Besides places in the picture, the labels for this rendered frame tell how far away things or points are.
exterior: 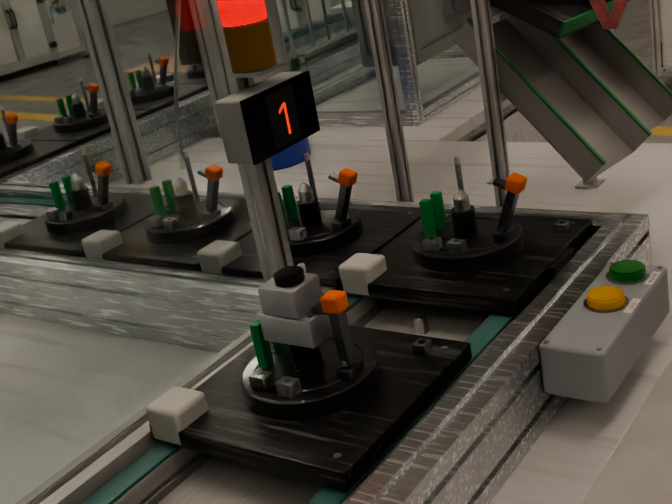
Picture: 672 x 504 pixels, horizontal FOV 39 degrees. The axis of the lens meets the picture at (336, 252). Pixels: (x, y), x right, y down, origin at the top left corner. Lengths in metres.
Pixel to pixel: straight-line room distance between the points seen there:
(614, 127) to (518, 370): 0.58
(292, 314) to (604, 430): 0.35
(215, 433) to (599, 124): 0.78
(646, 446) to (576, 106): 0.60
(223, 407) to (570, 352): 0.35
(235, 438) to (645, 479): 0.39
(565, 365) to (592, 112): 0.55
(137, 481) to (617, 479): 0.46
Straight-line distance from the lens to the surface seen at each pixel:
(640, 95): 1.60
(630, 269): 1.13
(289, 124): 1.07
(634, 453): 1.02
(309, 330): 0.92
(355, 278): 1.19
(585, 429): 1.05
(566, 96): 1.46
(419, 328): 1.15
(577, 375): 1.01
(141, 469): 0.97
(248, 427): 0.94
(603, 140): 1.44
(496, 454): 0.96
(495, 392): 0.94
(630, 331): 1.06
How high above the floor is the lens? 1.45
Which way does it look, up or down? 22 degrees down
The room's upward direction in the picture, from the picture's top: 11 degrees counter-clockwise
